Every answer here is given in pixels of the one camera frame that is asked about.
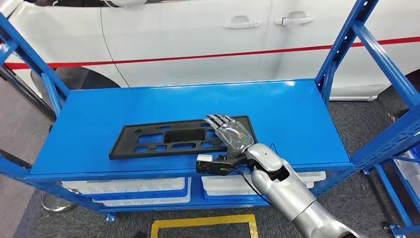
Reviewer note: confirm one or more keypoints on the white car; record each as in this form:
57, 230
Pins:
197, 33

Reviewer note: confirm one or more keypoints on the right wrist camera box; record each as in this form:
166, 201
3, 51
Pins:
210, 167

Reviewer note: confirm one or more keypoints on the blue metal shelf rack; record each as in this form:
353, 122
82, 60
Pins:
393, 197
131, 108

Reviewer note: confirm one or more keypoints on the yellow floor tape square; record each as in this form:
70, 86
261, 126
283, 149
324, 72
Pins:
203, 220

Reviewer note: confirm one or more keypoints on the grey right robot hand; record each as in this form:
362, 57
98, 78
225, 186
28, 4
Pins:
234, 138

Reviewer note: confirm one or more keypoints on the chrome stanchion post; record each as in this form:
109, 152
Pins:
29, 93
57, 203

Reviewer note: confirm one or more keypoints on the black plastic panel part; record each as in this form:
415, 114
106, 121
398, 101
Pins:
147, 149

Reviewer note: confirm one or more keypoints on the white plastic bin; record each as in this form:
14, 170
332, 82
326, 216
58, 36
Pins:
131, 185
410, 167
226, 184
147, 203

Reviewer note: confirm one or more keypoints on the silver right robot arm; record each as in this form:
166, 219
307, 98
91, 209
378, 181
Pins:
282, 193

